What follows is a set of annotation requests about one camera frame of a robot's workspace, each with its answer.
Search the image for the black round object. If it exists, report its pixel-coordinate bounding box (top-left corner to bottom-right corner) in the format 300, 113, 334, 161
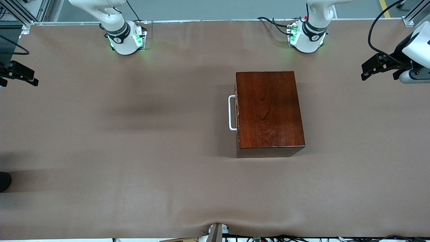
0, 171, 12, 193

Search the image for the black arm wrist cable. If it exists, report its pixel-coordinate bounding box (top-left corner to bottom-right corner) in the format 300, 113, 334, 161
0, 35, 30, 55
368, 0, 409, 64

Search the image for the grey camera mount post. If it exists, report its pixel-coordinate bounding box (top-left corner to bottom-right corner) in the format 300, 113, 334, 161
207, 223, 224, 242

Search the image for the wooden drawer with white handle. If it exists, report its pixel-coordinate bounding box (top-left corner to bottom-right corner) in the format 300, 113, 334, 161
228, 79, 240, 147

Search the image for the aluminium frame post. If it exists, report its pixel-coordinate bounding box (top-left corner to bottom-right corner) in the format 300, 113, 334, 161
0, 0, 32, 34
34, 0, 51, 22
402, 0, 430, 27

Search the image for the black right arm base cable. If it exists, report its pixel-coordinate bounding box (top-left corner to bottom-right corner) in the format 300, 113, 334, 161
126, 0, 141, 22

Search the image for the black arm base cable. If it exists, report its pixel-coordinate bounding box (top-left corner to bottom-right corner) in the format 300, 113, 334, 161
257, 16, 296, 28
126, 0, 141, 22
271, 18, 292, 36

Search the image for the dark brown wooden cabinet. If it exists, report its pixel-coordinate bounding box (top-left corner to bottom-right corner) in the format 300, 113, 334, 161
234, 71, 306, 158

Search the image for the black left arm wrist cable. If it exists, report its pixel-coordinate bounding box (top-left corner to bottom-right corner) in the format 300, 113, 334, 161
368, 0, 409, 64

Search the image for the black left arm base cable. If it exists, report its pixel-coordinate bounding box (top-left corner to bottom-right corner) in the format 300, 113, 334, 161
257, 16, 296, 28
271, 18, 292, 36

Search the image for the black right arm wrist cable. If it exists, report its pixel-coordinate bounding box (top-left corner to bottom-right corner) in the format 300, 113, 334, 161
0, 35, 30, 55

